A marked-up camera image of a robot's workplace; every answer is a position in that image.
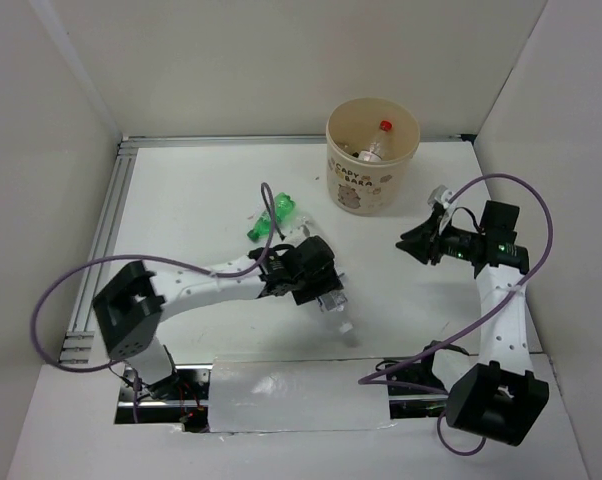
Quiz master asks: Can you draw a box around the green plastic bottle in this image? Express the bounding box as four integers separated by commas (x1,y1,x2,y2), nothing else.
245,192,297,243

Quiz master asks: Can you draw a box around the clear bottle blue label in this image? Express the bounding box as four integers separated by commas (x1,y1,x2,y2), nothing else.
315,289,362,349

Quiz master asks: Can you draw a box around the large red label bottle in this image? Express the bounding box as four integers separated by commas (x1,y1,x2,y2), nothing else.
358,120,393,163

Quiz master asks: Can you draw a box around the long clear plastic bottle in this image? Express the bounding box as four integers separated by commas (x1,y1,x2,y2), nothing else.
287,215,312,246

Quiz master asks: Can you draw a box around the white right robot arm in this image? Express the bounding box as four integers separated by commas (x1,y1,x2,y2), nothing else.
397,200,549,446

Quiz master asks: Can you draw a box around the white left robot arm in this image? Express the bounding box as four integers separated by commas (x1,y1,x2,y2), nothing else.
92,235,347,400

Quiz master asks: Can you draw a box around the beige capybara bin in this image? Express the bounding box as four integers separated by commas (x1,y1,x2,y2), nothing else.
326,98,420,215

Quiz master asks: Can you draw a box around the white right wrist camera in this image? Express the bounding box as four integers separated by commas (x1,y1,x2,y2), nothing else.
428,185,457,233

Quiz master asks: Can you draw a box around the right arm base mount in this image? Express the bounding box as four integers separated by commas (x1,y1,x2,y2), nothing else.
375,357,457,419

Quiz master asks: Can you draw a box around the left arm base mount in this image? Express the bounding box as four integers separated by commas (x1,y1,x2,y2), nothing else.
111,364,212,434

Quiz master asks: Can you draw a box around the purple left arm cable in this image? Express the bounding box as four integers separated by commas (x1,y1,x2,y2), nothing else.
32,182,287,426

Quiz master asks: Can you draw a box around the aluminium frame rail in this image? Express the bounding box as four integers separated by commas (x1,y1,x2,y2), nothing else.
58,133,475,361

